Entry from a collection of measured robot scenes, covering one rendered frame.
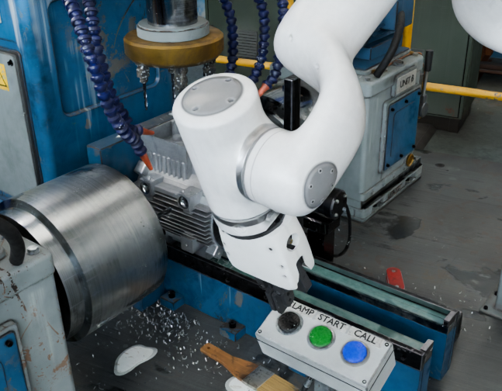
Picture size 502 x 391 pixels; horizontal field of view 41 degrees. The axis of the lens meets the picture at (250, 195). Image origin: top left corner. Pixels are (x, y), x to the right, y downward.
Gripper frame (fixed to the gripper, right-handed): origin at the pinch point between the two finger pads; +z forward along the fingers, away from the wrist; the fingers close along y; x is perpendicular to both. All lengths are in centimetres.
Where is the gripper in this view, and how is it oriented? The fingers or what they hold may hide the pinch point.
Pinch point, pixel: (280, 294)
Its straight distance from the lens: 85.0
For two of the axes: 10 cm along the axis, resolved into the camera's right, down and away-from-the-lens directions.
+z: 2.3, 7.0, 6.8
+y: -7.9, -2.7, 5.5
